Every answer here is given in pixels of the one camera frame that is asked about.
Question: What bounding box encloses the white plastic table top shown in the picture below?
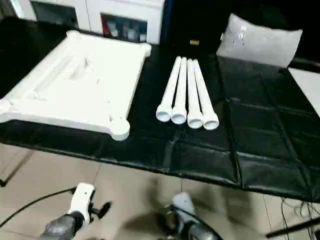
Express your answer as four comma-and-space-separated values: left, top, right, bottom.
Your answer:
0, 29, 153, 142

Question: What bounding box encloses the white plastic table leg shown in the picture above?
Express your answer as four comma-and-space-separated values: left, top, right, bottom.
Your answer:
171, 56, 188, 125
186, 58, 204, 129
191, 59, 220, 131
156, 56, 182, 123

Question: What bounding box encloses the black thin rod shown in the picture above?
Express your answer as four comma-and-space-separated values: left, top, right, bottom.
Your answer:
266, 217, 320, 238
0, 149, 33, 188

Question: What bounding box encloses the black mat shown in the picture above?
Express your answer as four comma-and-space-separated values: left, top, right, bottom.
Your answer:
0, 16, 320, 203

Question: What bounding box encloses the white cabinet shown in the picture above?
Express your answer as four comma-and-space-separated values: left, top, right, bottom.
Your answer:
18, 0, 167, 45

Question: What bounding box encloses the grey pillow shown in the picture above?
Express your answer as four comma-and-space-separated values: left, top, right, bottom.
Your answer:
215, 13, 303, 68

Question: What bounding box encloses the white flat board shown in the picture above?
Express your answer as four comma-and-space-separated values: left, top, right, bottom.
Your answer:
287, 66, 320, 118

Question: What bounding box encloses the black bar pink mark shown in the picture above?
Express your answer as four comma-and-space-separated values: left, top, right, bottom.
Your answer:
287, 57, 320, 73

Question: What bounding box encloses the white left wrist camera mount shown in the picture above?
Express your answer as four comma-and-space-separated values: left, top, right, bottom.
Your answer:
66, 182, 97, 232

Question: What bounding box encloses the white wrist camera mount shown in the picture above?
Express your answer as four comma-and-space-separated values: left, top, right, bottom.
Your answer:
66, 182, 97, 232
172, 192, 196, 218

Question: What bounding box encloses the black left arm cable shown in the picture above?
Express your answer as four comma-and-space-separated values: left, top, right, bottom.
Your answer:
0, 187, 77, 226

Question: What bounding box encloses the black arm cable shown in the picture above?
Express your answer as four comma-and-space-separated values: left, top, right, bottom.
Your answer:
169, 204, 216, 236
0, 187, 77, 226

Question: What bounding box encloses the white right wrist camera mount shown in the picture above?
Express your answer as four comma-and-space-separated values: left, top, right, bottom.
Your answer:
172, 192, 196, 218

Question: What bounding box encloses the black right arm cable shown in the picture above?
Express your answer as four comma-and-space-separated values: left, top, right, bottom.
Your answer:
169, 204, 216, 236

